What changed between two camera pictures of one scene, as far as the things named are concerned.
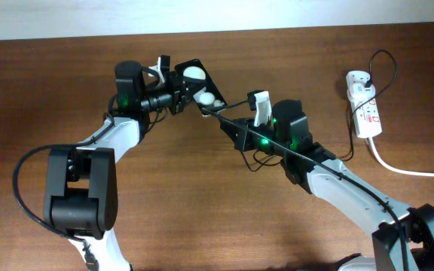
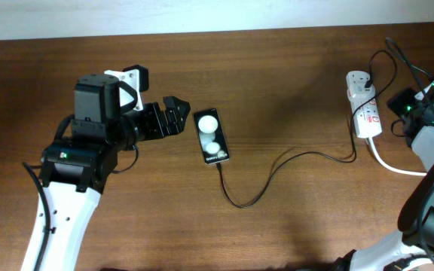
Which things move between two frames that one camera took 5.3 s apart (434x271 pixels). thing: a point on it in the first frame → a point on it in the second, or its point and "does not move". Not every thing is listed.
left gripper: (175, 81) → (173, 122)
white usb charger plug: (358, 92) does not move
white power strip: (365, 104) does not move
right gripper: (243, 141) → (404, 94)
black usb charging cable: (352, 122) → (353, 126)
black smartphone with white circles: (198, 83) → (211, 136)
